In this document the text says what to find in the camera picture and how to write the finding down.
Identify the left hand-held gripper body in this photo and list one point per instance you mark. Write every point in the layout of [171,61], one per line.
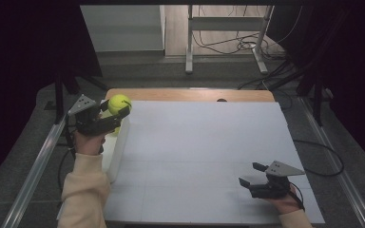
[88,123]

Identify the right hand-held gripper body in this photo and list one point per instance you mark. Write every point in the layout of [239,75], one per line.
[280,169]

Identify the white plastic bin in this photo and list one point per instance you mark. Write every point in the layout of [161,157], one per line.
[119,152]

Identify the person's left hand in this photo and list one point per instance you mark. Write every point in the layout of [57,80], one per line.
[88,144]

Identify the person's right hand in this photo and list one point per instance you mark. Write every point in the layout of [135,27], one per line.
[286,204]

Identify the black stand legs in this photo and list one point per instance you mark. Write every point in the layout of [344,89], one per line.
[59,101]
[317,101]

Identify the white table cover sheet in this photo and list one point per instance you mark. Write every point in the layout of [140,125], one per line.
[187,142]

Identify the dark table grommet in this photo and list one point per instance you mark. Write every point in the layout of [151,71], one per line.
[221,100]

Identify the white cabinet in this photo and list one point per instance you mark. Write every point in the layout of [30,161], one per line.
[123,28]

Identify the dark curtain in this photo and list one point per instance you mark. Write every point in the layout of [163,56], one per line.
[355,63]
[22,63]

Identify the aluminium floor rail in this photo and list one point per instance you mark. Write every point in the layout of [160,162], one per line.
[339,171]
[34,177]

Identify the white metal stand frame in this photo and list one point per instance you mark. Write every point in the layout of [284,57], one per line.
[225,23]

